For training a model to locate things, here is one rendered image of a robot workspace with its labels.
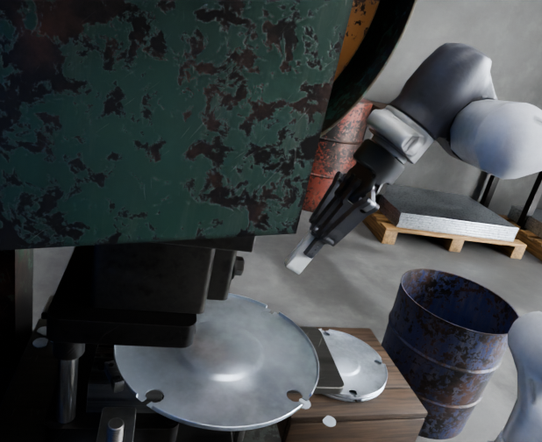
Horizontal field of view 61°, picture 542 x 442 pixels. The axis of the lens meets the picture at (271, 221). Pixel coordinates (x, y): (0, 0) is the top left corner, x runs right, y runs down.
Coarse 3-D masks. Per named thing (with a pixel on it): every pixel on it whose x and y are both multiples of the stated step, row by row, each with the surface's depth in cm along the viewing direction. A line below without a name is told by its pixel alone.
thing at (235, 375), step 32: (224, 320) 73; (256, 320) 75; (288, 320) 76; (128, 352) 62; (160, 352) 63; (192, 352) 64; (224, 352) 65; (256, 352) 66; (288, 352) 69; (128, 384) 56; (160, 384) 58; (192, 384) 59; (224, 384) 60; (256, 384) 61; (288, 384) 63; (192, 416) 54; (224, 416) 55; (256, 416) 56; (288, 416) 57
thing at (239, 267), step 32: (96, 256) 49; (128, 256) 50; (160, 256) 51; (192, 256) 51; (224, 256) 55; (96, 288) 51; (128, 288) 52; (160, 288) 52; (192, 288) 53; (224, 288) 57
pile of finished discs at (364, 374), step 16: (336, 336) 148; (352, 336) 149; (336, 352) 139; (352, 352) 142; (368, 352) 144; (352, 368) 134; (368, 368) 136; (384, 368) 138; (352, 384) 128; (368, 384) 130; (384, 384) 130; (352, 400) 124
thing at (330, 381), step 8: (304, 328) 76; (312, 328) 76; (312, 336) 74; (320, 336) 75; (312, 344) 72; (320, 344) 73; (320, 352) 71; (328, 352) 71; (320, 360) 69; (328, 360) 69; (320, 368) 67; (328, 368) 68; (336, 368) 68; (320, 376) 66; (328, 376) 66; (336, 376) 66; (320, 384) 64; (328, 384) 64; (336, 384) 65; (344, 384) 65; (288, 392) 63; (296, 392) 63; (320, 392) 64; (328, 392) 64; (336, 392) 64; (232, 432) 67; (240, 432) 67; (240, 440) 68
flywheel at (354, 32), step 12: (360, 0) 82; (372, 0) 82; (360, 12) 83; (372, 12) 83; (348, 24) 83; (360, 24) 84; (348, 36) 84; (360, 36) 85; (348, 48) 85; (348, 60) 86; (336, 72) 86
